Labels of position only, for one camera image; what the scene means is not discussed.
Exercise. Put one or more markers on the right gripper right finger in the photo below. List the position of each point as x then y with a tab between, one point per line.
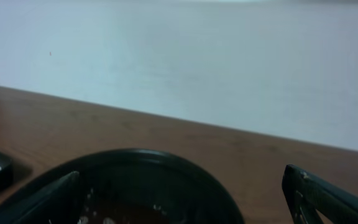
308	196

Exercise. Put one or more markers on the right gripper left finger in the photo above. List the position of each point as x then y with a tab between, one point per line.
58	202

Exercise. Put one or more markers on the round black serving tray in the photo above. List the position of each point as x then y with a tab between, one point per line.
141	186

